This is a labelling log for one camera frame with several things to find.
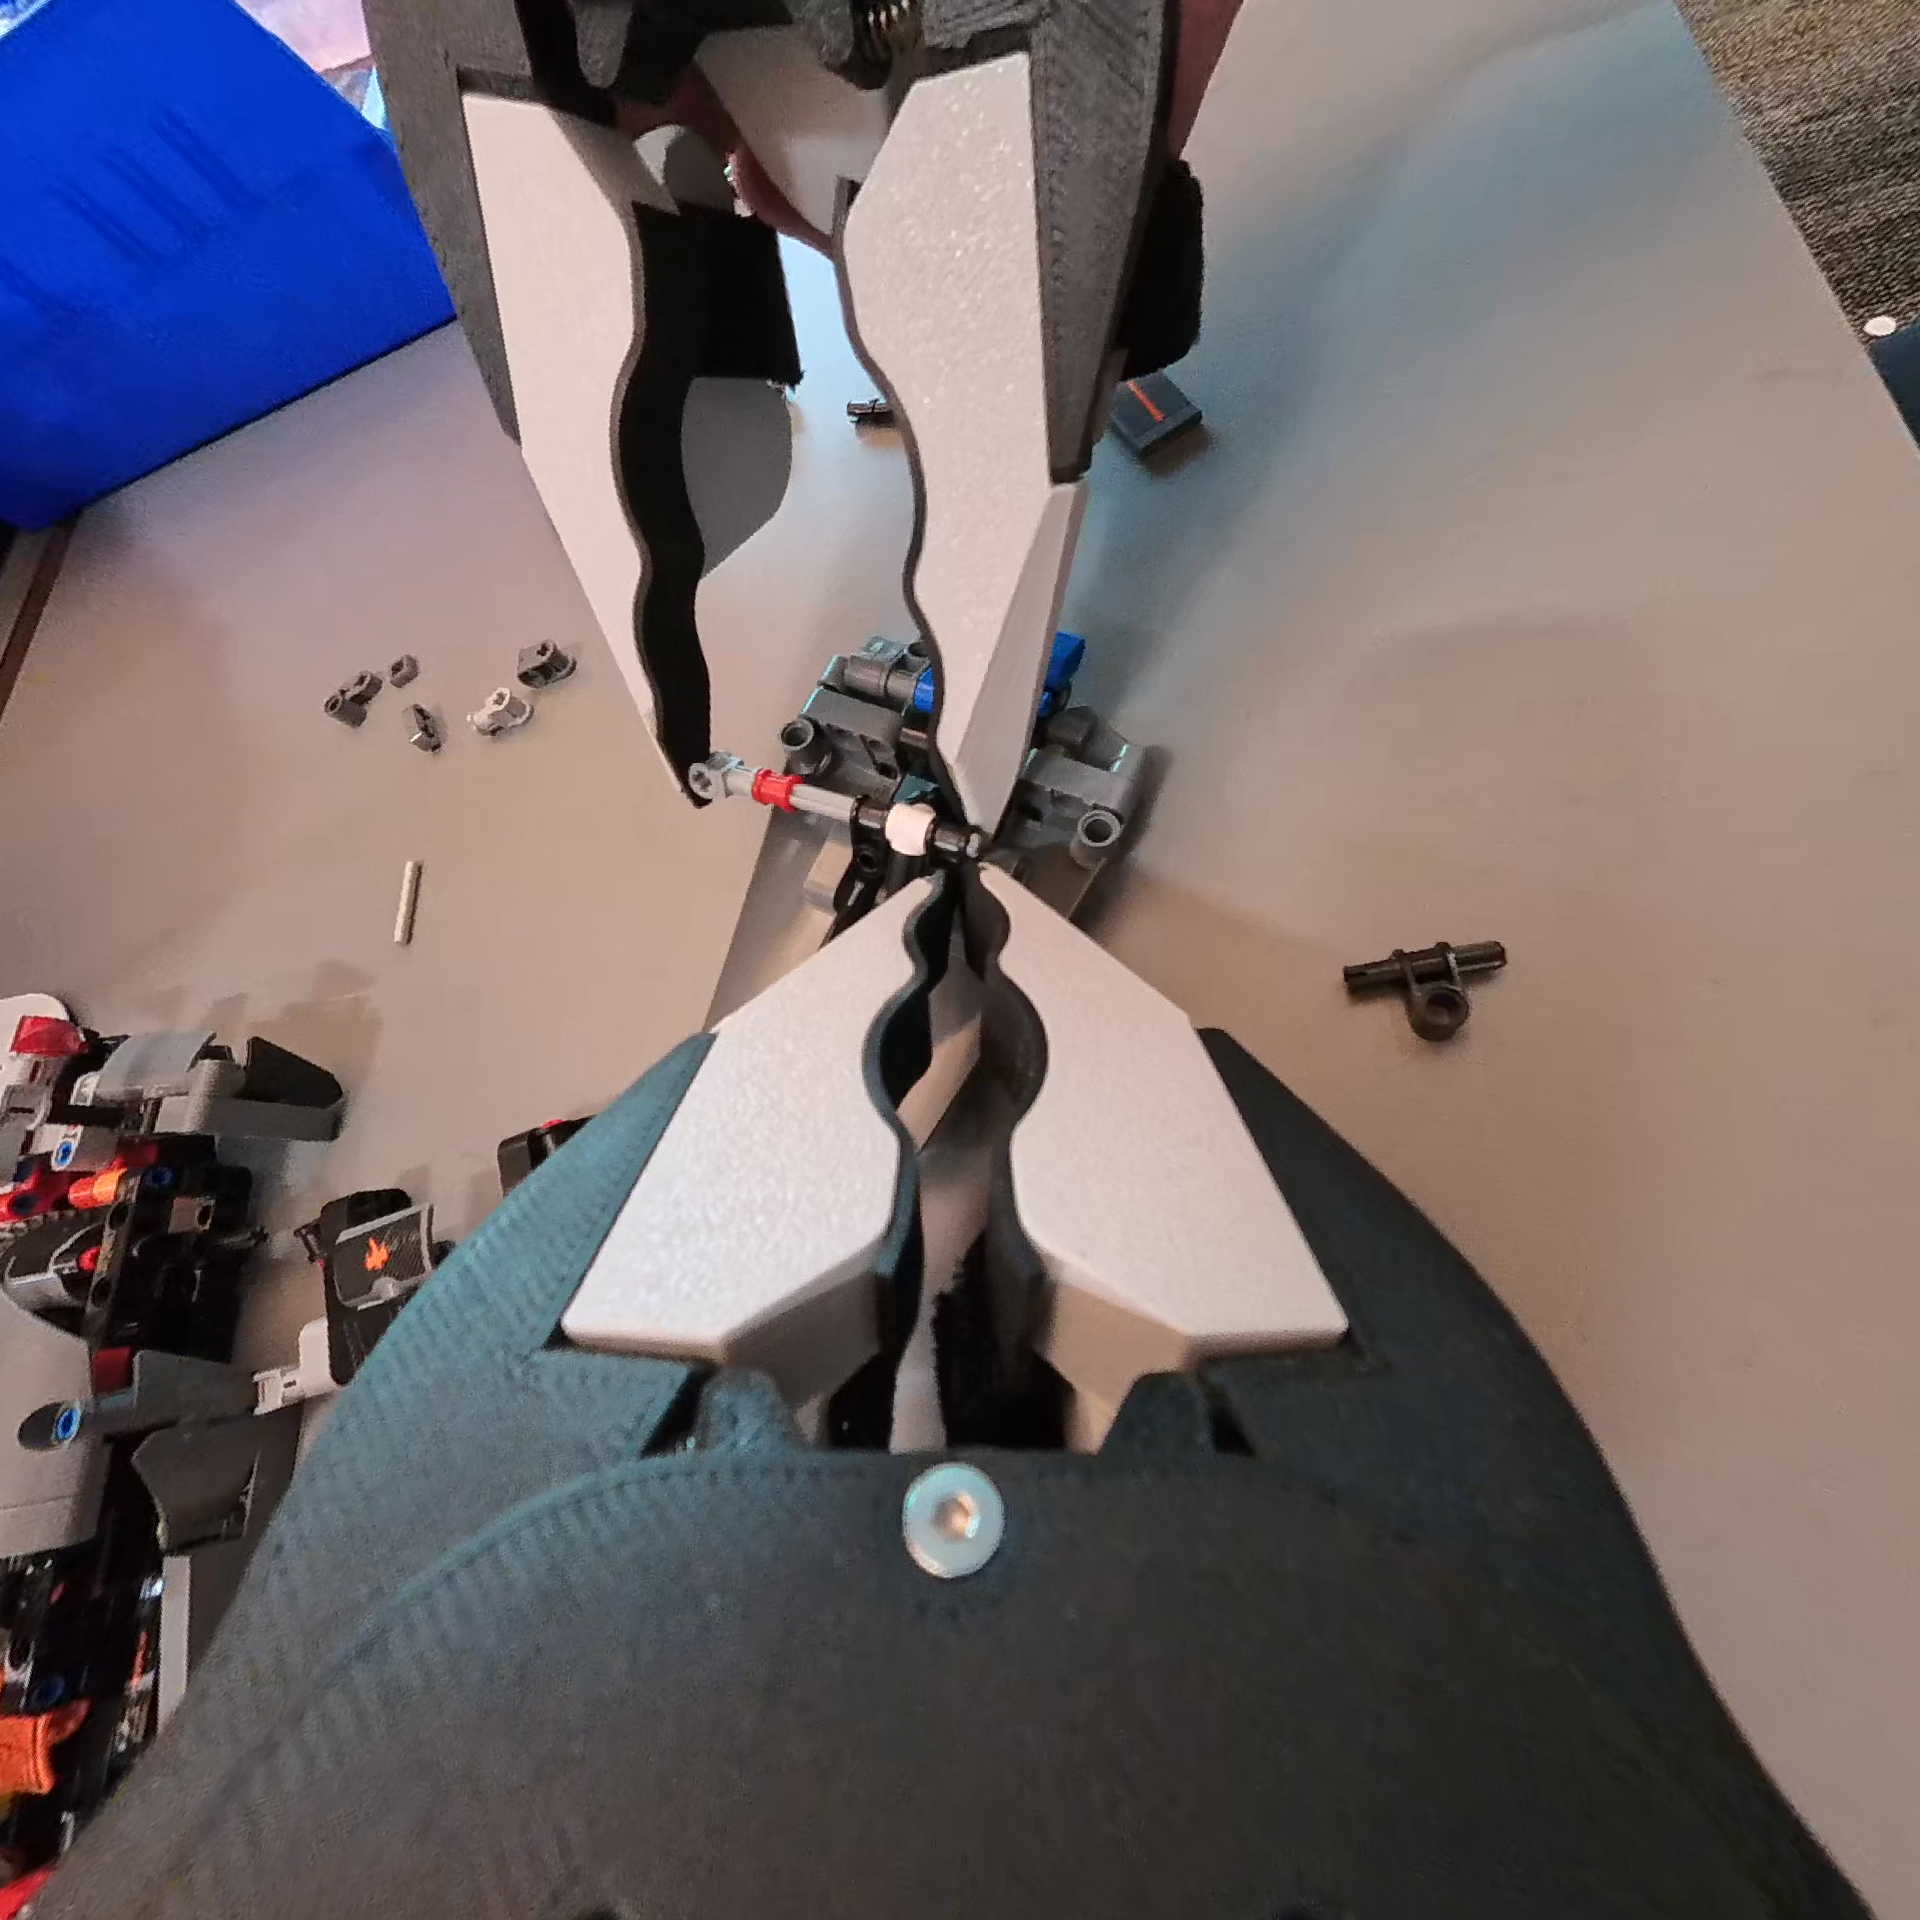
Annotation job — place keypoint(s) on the dark grey lego liftarm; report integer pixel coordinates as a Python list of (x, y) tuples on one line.
[(353, 701)]

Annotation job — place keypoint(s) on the dark tile with orange stripe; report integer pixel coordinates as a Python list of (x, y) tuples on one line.
[(1157, 418)]

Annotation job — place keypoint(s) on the blue plastic bin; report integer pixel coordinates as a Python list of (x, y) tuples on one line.
[(180, 271)]

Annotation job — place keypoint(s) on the grey black lego subassembly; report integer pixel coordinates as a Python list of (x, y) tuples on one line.
[(1079, 781)]

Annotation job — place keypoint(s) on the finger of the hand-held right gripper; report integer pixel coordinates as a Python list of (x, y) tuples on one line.
[(973, 375), (556, 331)]

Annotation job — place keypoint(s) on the dark grey lego axle connector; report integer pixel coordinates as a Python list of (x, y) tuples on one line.
[(547, 665)]

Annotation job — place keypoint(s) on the light grey lego axle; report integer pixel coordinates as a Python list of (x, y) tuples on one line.
[(408, 902)]

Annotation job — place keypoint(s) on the person's right forearm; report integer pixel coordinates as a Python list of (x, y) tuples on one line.
[(1207, 68)]

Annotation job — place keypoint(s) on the small dark lego bar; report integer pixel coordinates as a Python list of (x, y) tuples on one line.
[(425, 725)]

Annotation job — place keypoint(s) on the light grey lego axle connector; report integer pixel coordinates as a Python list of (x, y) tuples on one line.
[(501, 713)]

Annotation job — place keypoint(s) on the black grey lego module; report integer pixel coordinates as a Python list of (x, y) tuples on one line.
[(376, 1260)]

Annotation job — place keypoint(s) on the metal axle with red bush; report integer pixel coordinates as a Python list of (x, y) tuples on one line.
[(780, 790)]

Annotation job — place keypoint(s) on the partly built lego car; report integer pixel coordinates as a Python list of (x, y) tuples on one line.
[(105, 1231)]

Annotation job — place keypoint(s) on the black T-shaped lego pin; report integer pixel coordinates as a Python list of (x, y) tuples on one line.
[(1434, 974)]

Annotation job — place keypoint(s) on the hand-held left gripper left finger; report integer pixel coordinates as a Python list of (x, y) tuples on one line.
[(733, 1201)]

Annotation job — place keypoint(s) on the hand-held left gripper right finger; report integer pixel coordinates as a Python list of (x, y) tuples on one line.
[(1171, 1201)]

